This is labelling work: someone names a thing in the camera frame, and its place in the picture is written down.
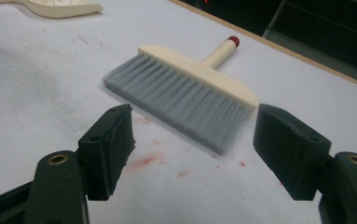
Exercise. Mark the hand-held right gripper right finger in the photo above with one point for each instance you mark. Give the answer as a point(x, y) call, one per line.
point(288, 149)

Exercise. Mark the cream brush with grey bristles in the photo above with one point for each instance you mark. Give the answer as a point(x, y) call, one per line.
point(182, 90)

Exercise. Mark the white table cover sheet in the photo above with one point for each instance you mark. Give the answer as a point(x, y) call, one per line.
point(58, 77)

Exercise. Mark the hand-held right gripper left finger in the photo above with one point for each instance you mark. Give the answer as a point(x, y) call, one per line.
point(111, 149)

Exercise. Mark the cream plastic dustpan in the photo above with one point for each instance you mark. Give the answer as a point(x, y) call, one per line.
point(61, 11)

